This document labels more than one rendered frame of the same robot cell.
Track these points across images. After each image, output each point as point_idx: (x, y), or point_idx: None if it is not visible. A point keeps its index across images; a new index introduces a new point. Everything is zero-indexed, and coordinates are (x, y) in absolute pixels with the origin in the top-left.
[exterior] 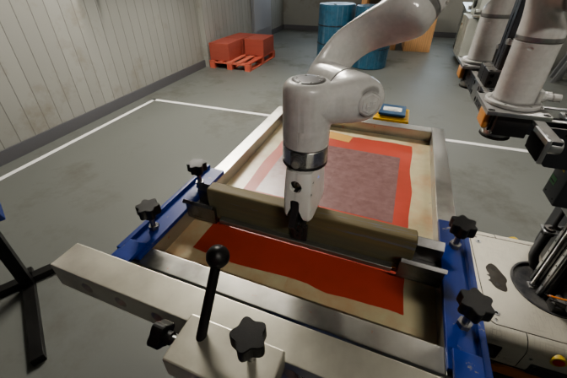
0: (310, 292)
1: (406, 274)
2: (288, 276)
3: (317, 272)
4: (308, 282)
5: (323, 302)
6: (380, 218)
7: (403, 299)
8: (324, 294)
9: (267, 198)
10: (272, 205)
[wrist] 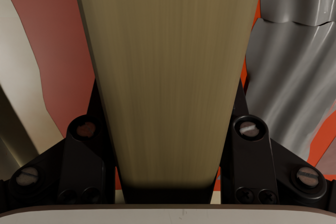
0: (22, 82)
1: None
2: (24, 19)
3: (91, 81)
4: (45, 70)
5: (19, 108)
6: (328, 159)
7: (117, 190)
8: (39, 105)
9: None
10: (91, 48)
